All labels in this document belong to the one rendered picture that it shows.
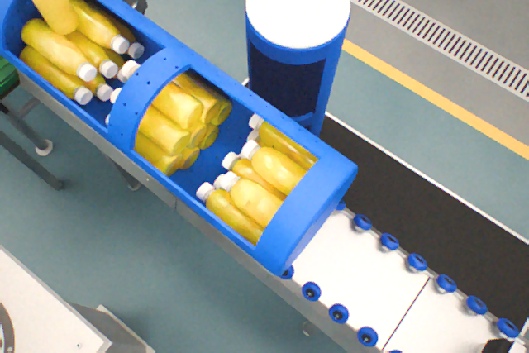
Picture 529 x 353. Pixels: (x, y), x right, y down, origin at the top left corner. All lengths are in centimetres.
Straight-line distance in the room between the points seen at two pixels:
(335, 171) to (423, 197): 123
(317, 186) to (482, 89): 182
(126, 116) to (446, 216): 147
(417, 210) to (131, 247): 121
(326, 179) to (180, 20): 189
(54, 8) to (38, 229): 134
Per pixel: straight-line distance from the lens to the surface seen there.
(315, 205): 89
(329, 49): 134
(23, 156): 207
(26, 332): 113
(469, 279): 211
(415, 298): 122
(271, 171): 100
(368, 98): 244
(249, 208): 99
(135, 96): 102
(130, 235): 221
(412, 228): 208
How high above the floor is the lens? 208
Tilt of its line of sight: 68 degrees down
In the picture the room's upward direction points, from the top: straight up
